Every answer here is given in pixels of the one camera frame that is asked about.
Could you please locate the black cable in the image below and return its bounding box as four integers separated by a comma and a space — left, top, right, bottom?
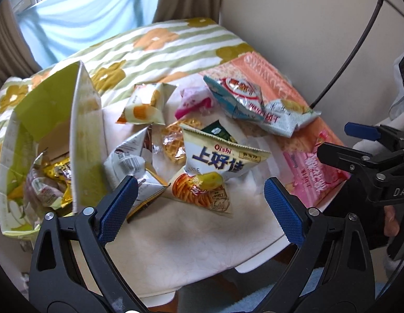
308, 0, 385, 110

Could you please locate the pink wafer packet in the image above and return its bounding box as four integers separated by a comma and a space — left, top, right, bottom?
282, 130, 351, 209

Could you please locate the clear bread packet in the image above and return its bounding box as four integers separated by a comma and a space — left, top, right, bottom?
26, 166, 72, 217

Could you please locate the blue packet with red circle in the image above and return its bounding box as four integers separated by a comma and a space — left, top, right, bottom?
203, 75, 266, 119

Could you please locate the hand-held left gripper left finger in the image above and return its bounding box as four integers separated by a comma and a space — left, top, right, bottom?
28, 175, 150, 313

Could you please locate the white cloth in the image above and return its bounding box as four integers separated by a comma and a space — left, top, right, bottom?
355, 52, 404, 157

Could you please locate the clear waffle packet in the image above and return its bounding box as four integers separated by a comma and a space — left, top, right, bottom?
151, 117, 202, 170

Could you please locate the silver muffin packet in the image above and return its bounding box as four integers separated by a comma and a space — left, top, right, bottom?
103, 127, 170, 224

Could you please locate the green striped floral blanket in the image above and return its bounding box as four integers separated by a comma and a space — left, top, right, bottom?
0, 17, 256, 131

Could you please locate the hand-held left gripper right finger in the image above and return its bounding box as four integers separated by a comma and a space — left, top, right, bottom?
254, 177, 375, 313

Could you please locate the person's right hand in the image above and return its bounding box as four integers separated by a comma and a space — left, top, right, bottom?
384, 205, 401, 238

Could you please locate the light blue chip packet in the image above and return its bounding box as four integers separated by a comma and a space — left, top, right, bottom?
254, 98, 321, 137

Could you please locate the pink floral towel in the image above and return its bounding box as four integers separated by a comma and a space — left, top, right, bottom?
198, 51, 346, 157

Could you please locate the dark green snack packet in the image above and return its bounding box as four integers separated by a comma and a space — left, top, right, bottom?
202, 120, 238, 144

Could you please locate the green cardboard box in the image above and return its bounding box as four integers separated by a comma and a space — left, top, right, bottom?
0, 60, 106, 237

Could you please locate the blue sheer curtain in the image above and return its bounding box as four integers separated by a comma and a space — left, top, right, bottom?
16, 0, 163, 69

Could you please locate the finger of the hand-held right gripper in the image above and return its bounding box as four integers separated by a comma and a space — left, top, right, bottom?
317, 142, 387, 186
345, 122, 404, 152

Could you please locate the yellow snack packet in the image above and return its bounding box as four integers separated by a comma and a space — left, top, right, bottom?
42, 158, 72, 183

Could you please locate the orange bread packet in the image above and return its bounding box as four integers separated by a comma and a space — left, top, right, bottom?
116, 83, 178, 126

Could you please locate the white tablecloth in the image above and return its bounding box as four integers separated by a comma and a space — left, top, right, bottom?
70, 104, 308, 304

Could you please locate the pink white snack packet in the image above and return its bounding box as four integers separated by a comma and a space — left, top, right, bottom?
174, 86, 215, 120

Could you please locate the white chip packet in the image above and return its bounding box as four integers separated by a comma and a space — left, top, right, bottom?
167, 127, 272, 219

